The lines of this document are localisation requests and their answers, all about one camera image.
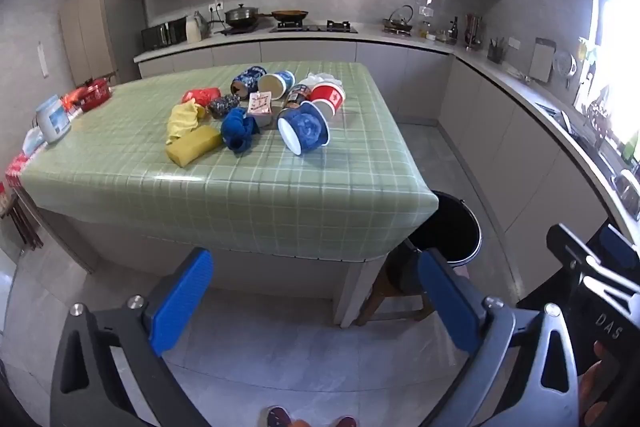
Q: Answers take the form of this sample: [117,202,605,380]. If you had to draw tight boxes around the blue soda can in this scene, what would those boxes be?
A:
[230,66,267,100]

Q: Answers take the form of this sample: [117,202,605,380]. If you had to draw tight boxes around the bright kitchen window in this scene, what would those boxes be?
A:
[575,0,640,158]

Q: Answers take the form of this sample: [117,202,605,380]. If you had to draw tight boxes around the yellow sponge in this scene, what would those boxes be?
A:
[166,126,223,167]

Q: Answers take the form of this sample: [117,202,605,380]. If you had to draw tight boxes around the large blue paper bowl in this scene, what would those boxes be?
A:
[277,101,331,156]

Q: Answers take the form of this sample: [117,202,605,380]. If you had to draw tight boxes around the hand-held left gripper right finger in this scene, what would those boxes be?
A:
[417,249,583,427]

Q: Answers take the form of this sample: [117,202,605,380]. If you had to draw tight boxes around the white round strainer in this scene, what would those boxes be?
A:
[554,51,578,88]

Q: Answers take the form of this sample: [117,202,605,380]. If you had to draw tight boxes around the person's right hand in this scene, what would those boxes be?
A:
[579,341,619,427]

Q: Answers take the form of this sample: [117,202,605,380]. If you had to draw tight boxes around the blue paper cup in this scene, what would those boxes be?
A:
[257,70,297,99]

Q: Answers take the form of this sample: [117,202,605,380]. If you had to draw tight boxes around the black wok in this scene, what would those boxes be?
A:
[260,8,309,22]

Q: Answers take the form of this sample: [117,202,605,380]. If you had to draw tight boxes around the black gas stove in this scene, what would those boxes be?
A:
[270,20,360,33]

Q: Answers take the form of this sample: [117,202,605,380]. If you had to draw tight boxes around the grey base cabinets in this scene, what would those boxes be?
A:
[134,23,640,238]

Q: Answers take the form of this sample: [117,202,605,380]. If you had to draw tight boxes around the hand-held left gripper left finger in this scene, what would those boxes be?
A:
[50,247,216,427]

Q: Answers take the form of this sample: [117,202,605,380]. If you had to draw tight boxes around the green checked tablecloth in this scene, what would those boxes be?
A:
[19,61,440,264]

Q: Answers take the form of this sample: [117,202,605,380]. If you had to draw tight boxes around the pale blue packet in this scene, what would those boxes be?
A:
[22,130,48,155]

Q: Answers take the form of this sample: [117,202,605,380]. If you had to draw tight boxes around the white and blue tub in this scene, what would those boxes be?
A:
[36,95,72,144]

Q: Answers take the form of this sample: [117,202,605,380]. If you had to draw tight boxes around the steel wool scourer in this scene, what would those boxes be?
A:
[207,94,241,120]

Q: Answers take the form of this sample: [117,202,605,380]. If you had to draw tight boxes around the dark wooden stool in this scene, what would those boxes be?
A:
[0,187,43,250]

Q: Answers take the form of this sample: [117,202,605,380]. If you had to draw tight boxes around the red cooking pot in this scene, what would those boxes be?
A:
[75,78,113,112]

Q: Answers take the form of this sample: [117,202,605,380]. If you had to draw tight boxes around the beige refrigerator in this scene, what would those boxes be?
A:
[60,0,146,88]

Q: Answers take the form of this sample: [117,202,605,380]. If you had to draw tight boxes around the grey kitchen island table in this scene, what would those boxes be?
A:
[37,202,391,328]

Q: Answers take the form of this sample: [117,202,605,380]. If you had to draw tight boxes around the black microwave oven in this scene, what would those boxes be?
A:
[141,20,187,52]

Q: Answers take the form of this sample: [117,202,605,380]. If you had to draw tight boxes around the white tissue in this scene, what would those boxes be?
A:
[300,71,343,90]

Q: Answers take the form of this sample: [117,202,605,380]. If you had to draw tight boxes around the steel teapot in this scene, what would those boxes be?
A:
[384,6,416,35]

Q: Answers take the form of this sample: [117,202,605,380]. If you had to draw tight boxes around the yellow cloth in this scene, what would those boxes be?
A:
[166,101,208,145]

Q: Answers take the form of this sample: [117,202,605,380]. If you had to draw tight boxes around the red patterned cloth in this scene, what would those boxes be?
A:
[5,152,36,188]

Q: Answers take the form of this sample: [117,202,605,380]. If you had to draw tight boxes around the grey pot with lid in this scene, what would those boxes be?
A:
[224,4,261,28]

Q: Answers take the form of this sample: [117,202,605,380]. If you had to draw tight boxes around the steel bowl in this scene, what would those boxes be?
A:
[612,170,640,208]

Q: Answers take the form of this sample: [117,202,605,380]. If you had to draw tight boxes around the pink printed card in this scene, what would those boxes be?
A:
[247,91,273,116]

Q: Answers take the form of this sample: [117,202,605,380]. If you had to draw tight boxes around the grey cutting board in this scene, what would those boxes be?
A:
[529,38,557,84]

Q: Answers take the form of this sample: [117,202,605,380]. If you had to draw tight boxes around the black induction cooker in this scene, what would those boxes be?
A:
[215,24,263,37]

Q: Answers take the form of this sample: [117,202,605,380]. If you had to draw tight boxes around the blue cloth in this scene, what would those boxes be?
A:
[220,108,262,155]

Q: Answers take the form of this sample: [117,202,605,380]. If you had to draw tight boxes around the brown wooden stool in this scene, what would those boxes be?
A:
[356,242,471,327]

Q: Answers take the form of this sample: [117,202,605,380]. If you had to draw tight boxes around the dark brown can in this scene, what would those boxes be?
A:
[282,84,313,110]

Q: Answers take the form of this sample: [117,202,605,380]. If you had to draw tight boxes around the red plastic bag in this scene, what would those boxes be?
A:
[181,87,222,108]

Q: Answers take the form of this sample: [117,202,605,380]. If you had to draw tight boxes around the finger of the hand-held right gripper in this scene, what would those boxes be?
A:
[546,223,607,275]
[599,223,640,268]

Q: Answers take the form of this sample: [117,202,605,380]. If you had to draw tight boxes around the metal utensil rack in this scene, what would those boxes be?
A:
[464,13,485,50]

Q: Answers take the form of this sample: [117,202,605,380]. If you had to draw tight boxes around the black plastic bucket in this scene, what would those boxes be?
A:
[407,190,483,268]

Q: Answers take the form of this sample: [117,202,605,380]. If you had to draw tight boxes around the red paper cup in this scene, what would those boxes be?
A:
[310,82,347,119]

